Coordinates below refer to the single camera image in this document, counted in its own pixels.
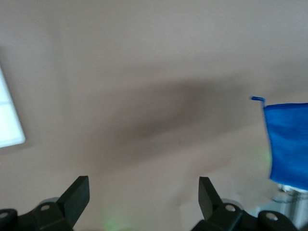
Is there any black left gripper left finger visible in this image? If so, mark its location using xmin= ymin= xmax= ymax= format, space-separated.
xmin=31 ymin=175 xmax=90 ymax=231

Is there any white towel rack base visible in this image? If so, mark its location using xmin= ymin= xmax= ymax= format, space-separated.
xmin=0 ymin=64 xmax=26 ymax=149

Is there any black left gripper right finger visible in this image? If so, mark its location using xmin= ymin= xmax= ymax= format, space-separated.
xmin=192 ymin=176 xmax=244 ymax=231

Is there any blue microfibre towel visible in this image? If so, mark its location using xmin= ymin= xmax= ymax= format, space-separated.
xmin=251 ymin=96 xmax=308 ymax=191

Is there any brown table cover sheet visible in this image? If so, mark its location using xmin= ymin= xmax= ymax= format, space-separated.
xmin=0 ymin=0 xmax=308 ymax=231

